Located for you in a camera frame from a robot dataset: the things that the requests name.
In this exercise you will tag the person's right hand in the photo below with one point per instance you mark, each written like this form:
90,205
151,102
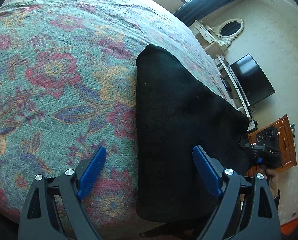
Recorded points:
271,173

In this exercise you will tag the black set-top box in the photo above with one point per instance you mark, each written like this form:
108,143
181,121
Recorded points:
226,83

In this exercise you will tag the white television stand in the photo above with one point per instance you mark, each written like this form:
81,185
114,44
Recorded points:
235,90

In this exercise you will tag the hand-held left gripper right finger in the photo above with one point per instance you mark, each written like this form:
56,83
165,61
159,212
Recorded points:
207,172

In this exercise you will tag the wooden cabinet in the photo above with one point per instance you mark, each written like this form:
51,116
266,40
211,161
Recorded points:
286,142

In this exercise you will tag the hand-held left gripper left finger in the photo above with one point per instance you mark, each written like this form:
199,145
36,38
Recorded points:
92,172

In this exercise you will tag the floral bedspread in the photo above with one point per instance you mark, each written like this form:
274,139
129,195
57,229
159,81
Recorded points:
51,80

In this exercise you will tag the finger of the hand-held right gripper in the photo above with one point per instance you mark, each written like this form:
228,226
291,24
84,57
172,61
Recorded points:
246,145

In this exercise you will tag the white dressing table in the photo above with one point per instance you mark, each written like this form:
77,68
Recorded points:
203,33

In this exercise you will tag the black pants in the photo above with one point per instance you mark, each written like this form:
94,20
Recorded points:
174,120

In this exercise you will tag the black flat television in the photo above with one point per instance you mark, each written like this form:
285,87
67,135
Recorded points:
252,80

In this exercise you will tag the white oval vanity mirror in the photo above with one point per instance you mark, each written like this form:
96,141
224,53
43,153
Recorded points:
230,28

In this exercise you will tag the dark blue curtain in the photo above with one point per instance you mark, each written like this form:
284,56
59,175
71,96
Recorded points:
208,2

